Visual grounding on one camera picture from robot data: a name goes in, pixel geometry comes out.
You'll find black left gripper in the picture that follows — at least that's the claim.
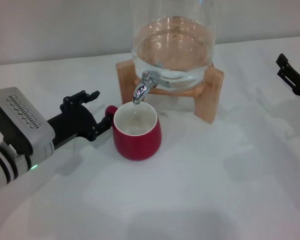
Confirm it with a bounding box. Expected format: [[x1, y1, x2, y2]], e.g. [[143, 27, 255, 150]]
[[46, 90, 114, 151]]

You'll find chrome faucet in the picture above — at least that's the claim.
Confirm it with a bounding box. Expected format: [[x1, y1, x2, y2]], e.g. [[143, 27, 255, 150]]
[[132, 70, 171, 105]]

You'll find red ceramic cup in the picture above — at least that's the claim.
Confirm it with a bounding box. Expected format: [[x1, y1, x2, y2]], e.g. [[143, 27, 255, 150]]
[[104, 102, 163, 162]]

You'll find wooden dispenser stand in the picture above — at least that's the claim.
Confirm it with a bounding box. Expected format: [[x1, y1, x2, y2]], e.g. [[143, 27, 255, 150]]
[[115, 60, 225, 125]]

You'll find glass water dispenser jar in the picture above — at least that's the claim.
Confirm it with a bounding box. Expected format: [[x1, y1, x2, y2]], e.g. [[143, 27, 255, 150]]
[[130, 0, 220, 90]]

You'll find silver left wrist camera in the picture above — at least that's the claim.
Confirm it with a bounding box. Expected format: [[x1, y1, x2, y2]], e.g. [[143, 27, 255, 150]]
[[0, 86, 56, 161]]

